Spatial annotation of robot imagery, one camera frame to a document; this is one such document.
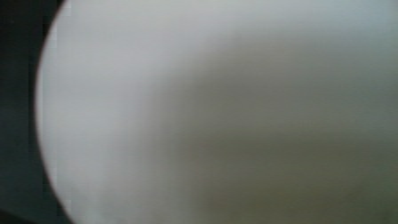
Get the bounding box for white lamp bulb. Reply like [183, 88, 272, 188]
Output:
[36, 0, 398, 224]

